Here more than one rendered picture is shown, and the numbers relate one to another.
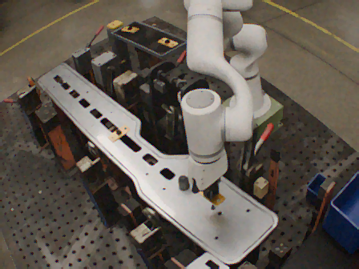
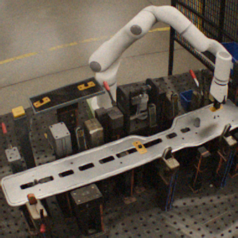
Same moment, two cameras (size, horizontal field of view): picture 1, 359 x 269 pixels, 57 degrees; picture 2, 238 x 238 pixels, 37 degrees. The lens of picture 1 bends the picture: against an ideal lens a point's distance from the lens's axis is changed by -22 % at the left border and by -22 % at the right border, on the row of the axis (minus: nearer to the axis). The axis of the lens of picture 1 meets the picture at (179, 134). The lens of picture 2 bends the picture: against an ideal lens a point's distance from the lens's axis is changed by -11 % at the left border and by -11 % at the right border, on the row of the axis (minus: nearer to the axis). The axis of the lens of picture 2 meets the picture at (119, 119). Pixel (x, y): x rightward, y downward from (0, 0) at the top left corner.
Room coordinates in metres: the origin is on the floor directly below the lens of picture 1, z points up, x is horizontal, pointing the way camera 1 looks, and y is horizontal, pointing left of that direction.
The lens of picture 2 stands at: (0.99, 1.52, 2.32)
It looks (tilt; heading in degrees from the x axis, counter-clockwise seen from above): 41 degrees down; 278
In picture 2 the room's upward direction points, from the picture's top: straight up
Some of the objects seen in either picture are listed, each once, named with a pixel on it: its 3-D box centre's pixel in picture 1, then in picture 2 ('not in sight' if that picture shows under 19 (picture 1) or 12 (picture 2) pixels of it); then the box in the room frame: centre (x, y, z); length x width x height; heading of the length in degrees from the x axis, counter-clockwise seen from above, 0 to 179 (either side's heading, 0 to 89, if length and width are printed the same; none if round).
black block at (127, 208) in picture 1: (139, 230); (199, 171); (0.74, 0.19, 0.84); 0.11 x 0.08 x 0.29; 124
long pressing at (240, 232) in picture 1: (114, 133); (136, 150); (1.08, 0.22, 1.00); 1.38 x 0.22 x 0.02; 34
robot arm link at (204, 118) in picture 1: (205, 121); (223, 64); (0.68, -0.06, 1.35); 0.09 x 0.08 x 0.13; 74
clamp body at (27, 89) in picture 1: (35, 116); (44, 229); (1.44, 0.69, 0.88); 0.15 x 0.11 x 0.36; 124
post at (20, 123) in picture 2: (123, 61); (25, 145); (1.66, 0.21, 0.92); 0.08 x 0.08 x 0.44; 34
